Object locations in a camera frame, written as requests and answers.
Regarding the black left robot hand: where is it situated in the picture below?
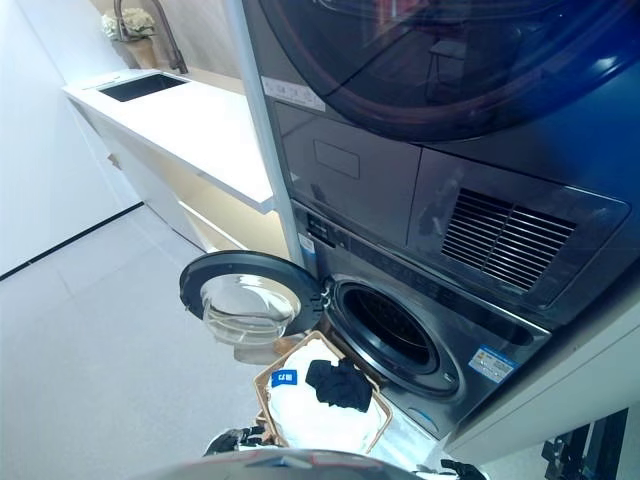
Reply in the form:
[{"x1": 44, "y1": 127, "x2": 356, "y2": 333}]
[{"x1": 204, "y1": 424, "x2": 269, "y2": 458}]

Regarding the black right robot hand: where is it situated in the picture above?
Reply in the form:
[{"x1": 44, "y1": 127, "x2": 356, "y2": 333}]
[{"x1": 439, "y1": 459, "x2": 489, "y2": 480}]

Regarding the black garment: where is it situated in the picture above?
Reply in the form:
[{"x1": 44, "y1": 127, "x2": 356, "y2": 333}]
[{"x1": 304, "y1": 358, "x2": 374, "y2": 413}]

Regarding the woven tan laundry basket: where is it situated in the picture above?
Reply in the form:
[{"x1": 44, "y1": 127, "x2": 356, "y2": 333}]
[{"x1": 253, "y1": 329, "x2": 397, "y2": 452}]

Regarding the dark grey washing machine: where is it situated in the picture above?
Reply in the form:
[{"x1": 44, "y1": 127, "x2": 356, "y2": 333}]
[{"x1": 288, "y1": 198, "x2": 552, "y2": 442}]

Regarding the silver robot torso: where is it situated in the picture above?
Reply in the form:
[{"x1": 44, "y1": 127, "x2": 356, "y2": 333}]
[{"x1": 123, "y1": 446, "x2": 417, "y2": 480}]

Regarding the white cloth with blue label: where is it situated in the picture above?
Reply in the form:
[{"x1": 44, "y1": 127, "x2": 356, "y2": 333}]
[{"x1": 266, "y1": 343, "x2": 392, "y2": 455}]

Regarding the blue energy label sticker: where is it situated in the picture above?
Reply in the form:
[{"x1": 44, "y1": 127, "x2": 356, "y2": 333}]
[{"x1": 471, "y1": 344, "x2": 517, "y2": 385}]

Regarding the round glass washer door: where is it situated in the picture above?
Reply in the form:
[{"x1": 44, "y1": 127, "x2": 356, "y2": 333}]
[{"x1": 178, "y1": 249, "x2": 327, "y2": 362}]

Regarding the white cabinet side panel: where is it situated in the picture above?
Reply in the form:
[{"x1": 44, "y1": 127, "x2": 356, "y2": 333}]
[{"x1": 441, "y1": 293, "x2": 640, "y2": 467}]

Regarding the white base cabinet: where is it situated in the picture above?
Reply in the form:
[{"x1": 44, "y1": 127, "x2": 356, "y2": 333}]
[{"x1": 66, "y1": 96, "x2": 302, "y2": 257}]

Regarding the dark blue tumble dryer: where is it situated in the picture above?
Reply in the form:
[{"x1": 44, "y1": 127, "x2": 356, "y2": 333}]
[{"x1": 241, "y1": 0, "x2": 640, "y2": 332}]

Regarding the white countertop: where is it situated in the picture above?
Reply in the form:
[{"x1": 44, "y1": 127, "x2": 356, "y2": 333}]
[{"x1": 61, "y1": 68, "x2": 276, "y2": 214}]

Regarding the black recessed sink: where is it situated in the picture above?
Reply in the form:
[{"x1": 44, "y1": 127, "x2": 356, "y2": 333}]
[{"x1": 96, "y1": 72, "x2": 192, "y2": 104}]

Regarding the bronze arched faucet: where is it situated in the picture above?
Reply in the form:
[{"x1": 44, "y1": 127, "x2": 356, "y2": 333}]
[{"x1": 113, "y1": 0, "x2": 190, "y2": 76}]

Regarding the white flower bouquet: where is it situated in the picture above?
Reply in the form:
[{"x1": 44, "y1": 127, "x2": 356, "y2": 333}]
[{"x1": 101, "y1": 6, "x2": 157, "y2": 70}]

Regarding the black equipment frame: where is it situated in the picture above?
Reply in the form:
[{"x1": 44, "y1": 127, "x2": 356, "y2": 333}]
[{"x1": 539, "y1": 406, "x2": 640, "y2": 480}]

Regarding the white vertical trim post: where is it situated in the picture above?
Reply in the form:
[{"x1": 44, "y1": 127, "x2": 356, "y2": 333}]
[{"x1": 231, "y1": 0, "x2": 321, "y2": 272}]

